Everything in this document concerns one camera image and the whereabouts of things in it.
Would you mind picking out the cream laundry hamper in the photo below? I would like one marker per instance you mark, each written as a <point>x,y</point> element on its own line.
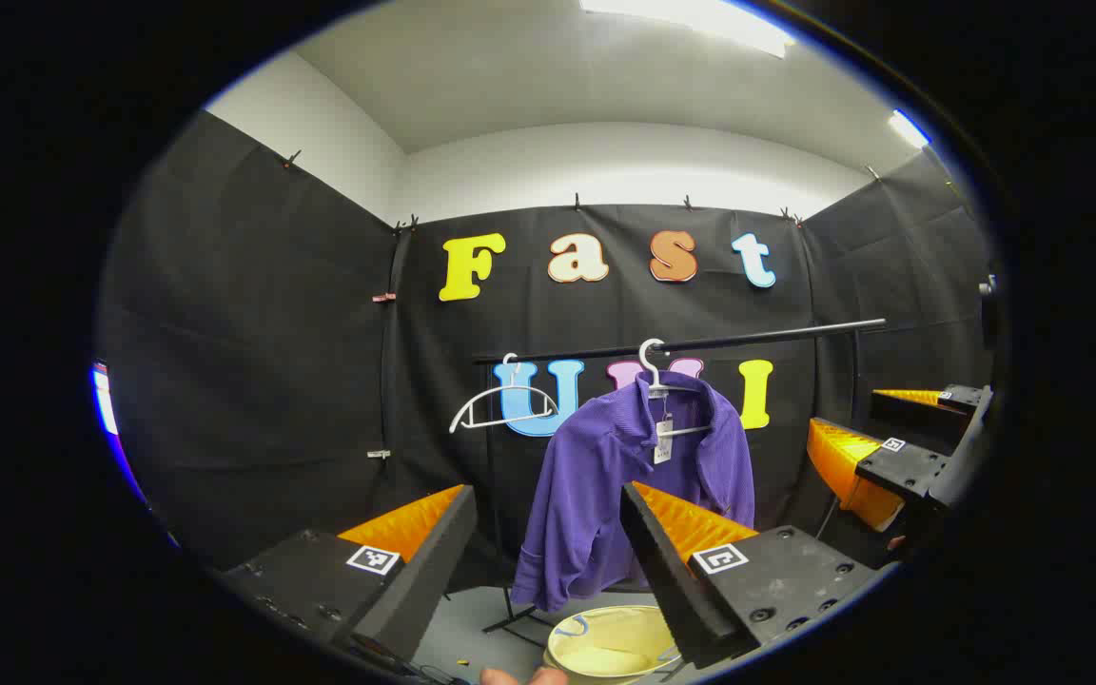
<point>605,656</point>

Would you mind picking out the black clothes rack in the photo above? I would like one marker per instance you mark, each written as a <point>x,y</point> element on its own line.
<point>776,333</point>

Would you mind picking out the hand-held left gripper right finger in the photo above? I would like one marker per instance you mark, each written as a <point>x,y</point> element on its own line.
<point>667,580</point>

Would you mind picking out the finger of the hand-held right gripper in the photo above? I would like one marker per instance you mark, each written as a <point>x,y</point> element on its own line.
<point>905,468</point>
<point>919,411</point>

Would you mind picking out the long ceiling light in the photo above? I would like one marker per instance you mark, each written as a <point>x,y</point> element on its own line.
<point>700,19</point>

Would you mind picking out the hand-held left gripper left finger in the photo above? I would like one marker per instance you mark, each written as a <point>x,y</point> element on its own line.
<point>429,571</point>

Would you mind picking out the bright screen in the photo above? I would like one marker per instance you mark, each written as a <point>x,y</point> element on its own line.
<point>106,400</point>

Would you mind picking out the black backdrop cloth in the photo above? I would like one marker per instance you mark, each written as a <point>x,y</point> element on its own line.
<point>253,381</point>

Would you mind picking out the small ceiling light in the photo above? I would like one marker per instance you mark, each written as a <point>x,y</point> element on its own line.
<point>908,128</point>

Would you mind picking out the white clothes hanger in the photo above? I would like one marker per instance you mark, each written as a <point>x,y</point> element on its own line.
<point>645,360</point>
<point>508,418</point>

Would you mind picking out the purple shirt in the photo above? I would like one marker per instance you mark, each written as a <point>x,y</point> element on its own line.
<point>596,476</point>

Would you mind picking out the black stand with clamp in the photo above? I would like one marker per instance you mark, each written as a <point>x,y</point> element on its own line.
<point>988,314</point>

